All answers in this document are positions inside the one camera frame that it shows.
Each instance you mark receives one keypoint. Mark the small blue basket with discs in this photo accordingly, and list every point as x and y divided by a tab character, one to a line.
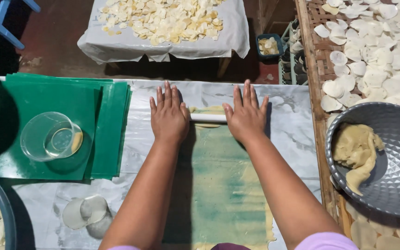
268	47

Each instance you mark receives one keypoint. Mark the table with white cloth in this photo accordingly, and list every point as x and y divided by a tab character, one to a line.
123	45

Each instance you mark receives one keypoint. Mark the pile of yellow cracker discs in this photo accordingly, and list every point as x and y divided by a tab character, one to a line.
165	19

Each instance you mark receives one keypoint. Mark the thin yellow dough sheet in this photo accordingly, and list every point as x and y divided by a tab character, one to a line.
267	222

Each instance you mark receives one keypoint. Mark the green crate with bottles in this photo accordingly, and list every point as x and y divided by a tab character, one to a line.
292	62

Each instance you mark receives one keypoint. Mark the spread of white dough discs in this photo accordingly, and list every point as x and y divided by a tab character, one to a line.
377	55

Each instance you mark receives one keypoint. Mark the person's left hand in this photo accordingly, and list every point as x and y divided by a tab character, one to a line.
168	121

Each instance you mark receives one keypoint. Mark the row of pale yellow discs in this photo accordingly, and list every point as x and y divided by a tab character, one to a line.
384	238

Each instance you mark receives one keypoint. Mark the stack of green plastic sheets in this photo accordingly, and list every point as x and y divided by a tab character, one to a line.
109	121

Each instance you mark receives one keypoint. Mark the grey plastic basin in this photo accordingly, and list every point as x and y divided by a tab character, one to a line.
398	173

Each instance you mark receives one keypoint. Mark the person's right hand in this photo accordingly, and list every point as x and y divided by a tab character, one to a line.
247	121

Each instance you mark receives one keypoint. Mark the person's lilac shirt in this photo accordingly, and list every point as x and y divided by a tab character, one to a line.
325	242

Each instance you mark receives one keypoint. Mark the woven bamboo tray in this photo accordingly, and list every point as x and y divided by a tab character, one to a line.
313	59

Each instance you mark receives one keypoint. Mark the clear round cutter cup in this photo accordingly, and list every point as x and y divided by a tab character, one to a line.
85	213

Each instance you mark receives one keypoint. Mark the green plastic sheet under dough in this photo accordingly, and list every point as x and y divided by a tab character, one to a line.
217	163

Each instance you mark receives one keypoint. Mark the yellow dough lump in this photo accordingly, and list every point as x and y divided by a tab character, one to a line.
354	149

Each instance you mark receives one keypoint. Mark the marble pattern table cover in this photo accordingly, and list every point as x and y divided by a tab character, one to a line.
290	132

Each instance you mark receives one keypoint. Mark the white rolling pin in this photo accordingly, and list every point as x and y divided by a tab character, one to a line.
207	117

